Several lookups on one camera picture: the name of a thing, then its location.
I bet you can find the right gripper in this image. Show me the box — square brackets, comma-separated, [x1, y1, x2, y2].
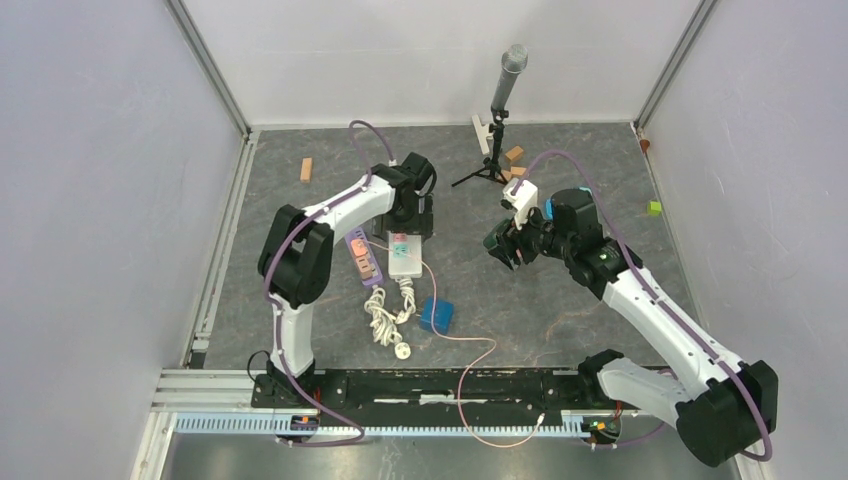
[489, 200, 574, 272]

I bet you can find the purple USB power strip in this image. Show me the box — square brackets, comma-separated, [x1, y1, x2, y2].
[344, 226, 384, 288]

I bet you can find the blue cube socket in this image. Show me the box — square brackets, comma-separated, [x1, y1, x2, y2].
[418, 296, 455, 335]

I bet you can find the white multicolour power strip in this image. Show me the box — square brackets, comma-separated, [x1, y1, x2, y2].
[388, 232, 423, 280]

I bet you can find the pink charger plug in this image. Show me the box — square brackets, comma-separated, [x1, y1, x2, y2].
[350, 238, 369, 258]

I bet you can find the brown charger plug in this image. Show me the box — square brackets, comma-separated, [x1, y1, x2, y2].
[355, 256, 377, 279]

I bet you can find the dark green cube socket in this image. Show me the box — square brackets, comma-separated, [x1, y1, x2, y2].
[483, 219, 523, 270]

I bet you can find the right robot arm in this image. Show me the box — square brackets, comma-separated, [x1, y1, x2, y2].
[484, 180, 779, 467]

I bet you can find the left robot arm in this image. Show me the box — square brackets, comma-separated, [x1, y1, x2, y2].
[257, 153, 437, 408]

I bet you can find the small green cube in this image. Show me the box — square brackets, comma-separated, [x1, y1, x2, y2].
[647, 201, 663, 216]

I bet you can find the black tripod stand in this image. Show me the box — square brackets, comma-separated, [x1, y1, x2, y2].
[451, 109, 510, 187]

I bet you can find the upper wooden block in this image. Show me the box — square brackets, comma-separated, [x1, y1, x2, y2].
[504, 146, 525, 164]

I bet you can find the left wooden block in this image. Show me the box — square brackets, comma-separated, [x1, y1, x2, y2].
[299, 157, 313, 184]

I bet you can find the grey microphone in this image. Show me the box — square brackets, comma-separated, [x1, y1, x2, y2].
[490, 44, 529, 112]

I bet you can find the pink charging cable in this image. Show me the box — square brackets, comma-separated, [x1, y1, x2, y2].
[367, 241, 549, 450]

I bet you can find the white strip cord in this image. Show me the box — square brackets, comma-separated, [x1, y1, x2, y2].
[394, 276, 419, 326]

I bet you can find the white bracket piece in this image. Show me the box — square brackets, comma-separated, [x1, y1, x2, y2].
[471, 114, 493, 156]

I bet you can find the white coiled power cord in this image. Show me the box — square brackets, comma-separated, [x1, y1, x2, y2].
[363, 286, 413, 361]

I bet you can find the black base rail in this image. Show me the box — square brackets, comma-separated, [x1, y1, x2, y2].
[250, 367, 644, 429]

